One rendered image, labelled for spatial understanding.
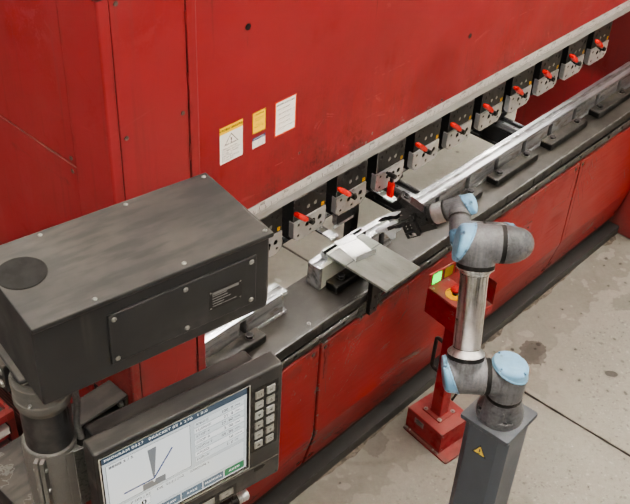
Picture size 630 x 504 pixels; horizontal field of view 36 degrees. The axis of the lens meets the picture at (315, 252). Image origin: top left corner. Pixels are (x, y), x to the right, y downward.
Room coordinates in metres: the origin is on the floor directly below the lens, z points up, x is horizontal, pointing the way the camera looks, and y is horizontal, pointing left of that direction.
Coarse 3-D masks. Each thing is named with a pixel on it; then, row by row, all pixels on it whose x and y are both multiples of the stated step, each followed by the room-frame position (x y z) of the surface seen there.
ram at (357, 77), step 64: (256, 0) 2.34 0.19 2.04; (320, 0) 2.52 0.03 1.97; (384, 0) 2.74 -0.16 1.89; (448, 0) 2.99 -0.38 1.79; (512, 0) 3.29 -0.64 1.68; (576, 0) 3.66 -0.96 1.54; (256, 64) 2.34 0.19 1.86; (320, 64) 2.54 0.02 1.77; (384, 64) 2.76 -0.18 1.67; (448, 64) 3.03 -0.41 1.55; (320, 128) 2.55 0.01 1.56; (384, 128) 2.79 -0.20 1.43; (256, 192) 2.35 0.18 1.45
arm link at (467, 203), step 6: (450, 198) 2.77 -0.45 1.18; (456, 198) 2.75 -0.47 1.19; (462, 198) 2.74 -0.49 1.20; (468, 198) 2.73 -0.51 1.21; (474, 198) 2.76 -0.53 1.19; (444, 204) 2.75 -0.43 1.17; (450, 204) 2.74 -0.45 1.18; (456, 204) 2.73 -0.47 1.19; (462, 204) 2.72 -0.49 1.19; (468, 204) 2.71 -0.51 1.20; (474, 204) 2.73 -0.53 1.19; (444, 210) 2.73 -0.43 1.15; (450, 210) 2.72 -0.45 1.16; (456, 210) 2.70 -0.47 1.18; (462, 210) 2.70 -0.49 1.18; (468, 210) 2.71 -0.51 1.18; (474, 210) 2.71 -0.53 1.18; (444, 216) 2.72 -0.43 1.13
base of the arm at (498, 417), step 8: (480, 400) 2.17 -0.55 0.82; (488, 400) 2.14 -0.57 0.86; (480, 408) 2.17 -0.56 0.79; (488, 408) 2.13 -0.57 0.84; (496, 408) 2.12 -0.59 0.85; (504, 408) 2.11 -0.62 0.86; (512, 408) 2.11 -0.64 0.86; (520, 408) 2.13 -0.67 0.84; (480, 416) 2.13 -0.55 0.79; (488, 416) 2.11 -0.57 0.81; (496, 416) 2.11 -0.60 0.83; (504, 416) 2.11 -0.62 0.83; (512, 416) 2.11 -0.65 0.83; (520, 416) 2.12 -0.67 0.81; (488, 424) 2.10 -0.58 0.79; (496, 424) 2.10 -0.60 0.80; (504, 424) 2.11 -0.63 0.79; (512, 424) 2.10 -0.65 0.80; (520, 424) 2.12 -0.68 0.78
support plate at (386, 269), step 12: (360, 240) 2.73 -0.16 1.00; (372, 240) 2.74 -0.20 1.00; (336, 252) 2.66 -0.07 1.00; (384, 252) 2.67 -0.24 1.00; (360, 264) 2.60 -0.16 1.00; (372, 264) 2.60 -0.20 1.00; (384, 264) 2.61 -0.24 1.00; (396, 264) 2.61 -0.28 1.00; (408, 264) 2.62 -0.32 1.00; (360, 276) 2.55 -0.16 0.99; (372, 276) 2.54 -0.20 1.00; (384, 276) 2.54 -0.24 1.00; (396, 276) 2.55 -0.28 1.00; (408, 276) 2.56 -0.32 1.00; (384, 288) 2.48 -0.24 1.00
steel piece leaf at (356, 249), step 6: (354, 240) 2.73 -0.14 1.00; (342, 246) 2.69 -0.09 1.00; (348, 246) 2.69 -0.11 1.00; (354, 246) 2.70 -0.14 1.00; (360, 246) 2.70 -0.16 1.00; (366, 246) 2.70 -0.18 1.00; (348, 252) 2.66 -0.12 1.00; (354, 252) 2.66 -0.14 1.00; (360, 252) 2.66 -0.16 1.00; (366, 252) 2.67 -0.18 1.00; (372, 252) 2.66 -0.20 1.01; (354, 258) 2.63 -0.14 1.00; (360, 258) 2.62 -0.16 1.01
